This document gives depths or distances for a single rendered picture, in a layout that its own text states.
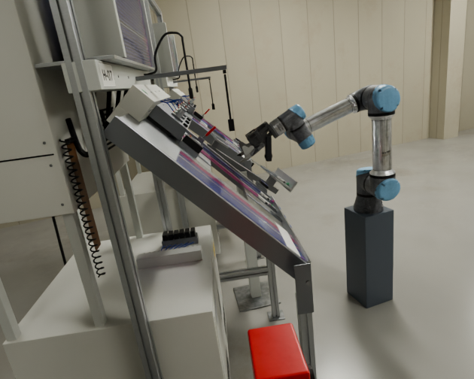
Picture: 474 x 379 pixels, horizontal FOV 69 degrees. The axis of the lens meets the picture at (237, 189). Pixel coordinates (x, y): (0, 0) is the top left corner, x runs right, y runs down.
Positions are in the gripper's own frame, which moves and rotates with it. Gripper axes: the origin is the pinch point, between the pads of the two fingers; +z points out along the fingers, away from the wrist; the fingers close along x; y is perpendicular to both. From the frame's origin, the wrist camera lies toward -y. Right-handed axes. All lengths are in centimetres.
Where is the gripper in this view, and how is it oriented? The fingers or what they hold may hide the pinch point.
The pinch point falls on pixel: (238, 160)
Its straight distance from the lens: 156.2
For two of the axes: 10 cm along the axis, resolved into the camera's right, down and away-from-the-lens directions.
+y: -5.7, -7.7, -2.8
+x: 0.8, 2.9, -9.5
